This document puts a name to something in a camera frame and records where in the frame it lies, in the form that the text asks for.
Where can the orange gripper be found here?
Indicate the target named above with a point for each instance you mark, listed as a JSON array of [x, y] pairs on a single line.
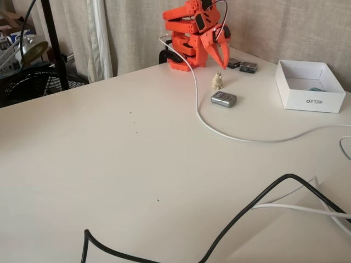
[[210, 41]]

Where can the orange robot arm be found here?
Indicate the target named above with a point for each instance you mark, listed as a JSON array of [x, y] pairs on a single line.
[[181, 27]]

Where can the white cardboard box bin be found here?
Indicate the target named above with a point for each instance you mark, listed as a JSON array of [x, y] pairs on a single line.
[[312, 102]]

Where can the small black box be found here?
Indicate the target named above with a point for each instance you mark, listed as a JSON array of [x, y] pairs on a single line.
[[233, 63], [249, 67]]

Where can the beige animal figurine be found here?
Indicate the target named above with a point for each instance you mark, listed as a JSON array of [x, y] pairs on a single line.
[[218, 80]]

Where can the gray metal tin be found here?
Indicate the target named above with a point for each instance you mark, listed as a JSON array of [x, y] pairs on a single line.
[[223, 99]]

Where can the black table clamp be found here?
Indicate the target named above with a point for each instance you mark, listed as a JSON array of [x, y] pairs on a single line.
[[167, 54]]

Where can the beige fabric curtain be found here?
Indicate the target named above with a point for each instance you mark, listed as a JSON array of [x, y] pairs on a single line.
[[274, 27]]

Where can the white curtain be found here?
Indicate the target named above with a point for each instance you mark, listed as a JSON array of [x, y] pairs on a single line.
[[98, 41]]

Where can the black lamp pole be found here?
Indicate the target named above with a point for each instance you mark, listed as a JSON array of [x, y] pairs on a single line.
[[56, 49]]

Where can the black fan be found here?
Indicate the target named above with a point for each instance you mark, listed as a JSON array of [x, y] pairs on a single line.
[[55, 82]]

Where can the white desk lamp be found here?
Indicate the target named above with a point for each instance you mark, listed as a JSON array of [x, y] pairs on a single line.
[[31, 49]]

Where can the brown cardboard box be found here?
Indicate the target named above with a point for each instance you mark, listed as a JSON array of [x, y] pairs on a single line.
[[11, 16]]

